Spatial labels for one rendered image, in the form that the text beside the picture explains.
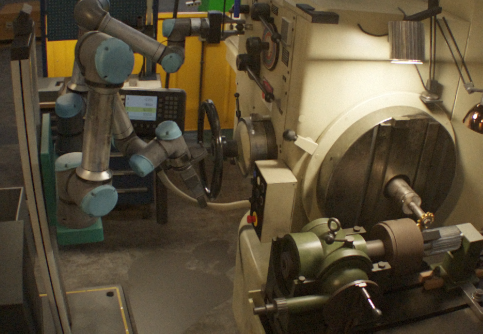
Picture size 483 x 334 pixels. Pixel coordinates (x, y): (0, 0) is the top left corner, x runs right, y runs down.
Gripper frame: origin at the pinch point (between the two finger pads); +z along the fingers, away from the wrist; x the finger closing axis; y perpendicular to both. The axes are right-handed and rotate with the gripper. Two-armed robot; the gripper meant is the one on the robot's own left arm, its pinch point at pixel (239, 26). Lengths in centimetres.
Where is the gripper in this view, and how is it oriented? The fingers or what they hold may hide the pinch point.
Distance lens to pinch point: 216.3
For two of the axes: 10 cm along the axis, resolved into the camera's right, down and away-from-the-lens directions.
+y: -2.5, -4.8, 8.4
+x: -0.7, 8.8, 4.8
